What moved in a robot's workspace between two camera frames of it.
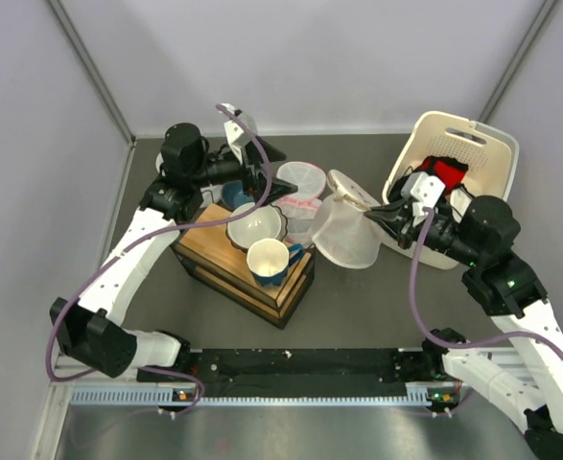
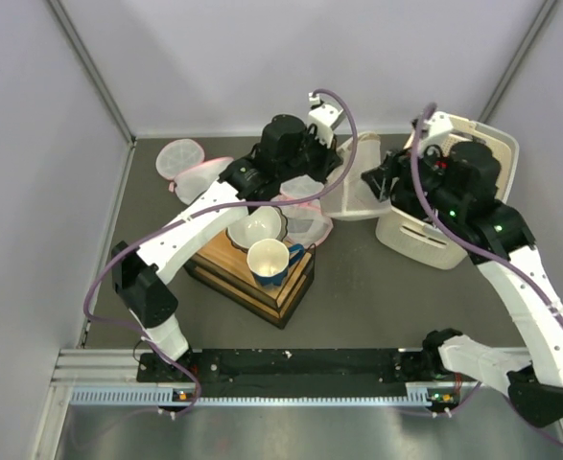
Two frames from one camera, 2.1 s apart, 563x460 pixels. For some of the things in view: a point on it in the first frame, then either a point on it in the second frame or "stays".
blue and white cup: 269,260 stays
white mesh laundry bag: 346,232 → 352,198
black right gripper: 397,219 → 397,164
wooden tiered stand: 210,258 stays
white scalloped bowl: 266,221 stays
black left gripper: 257,189 → 329,157
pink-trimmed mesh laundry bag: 302,206 stays
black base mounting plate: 304,371 stays
